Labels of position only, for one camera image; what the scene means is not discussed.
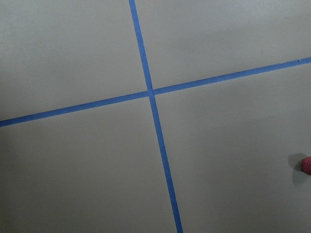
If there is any red strawberry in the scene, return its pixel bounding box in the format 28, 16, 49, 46
301, 157, 311, 175

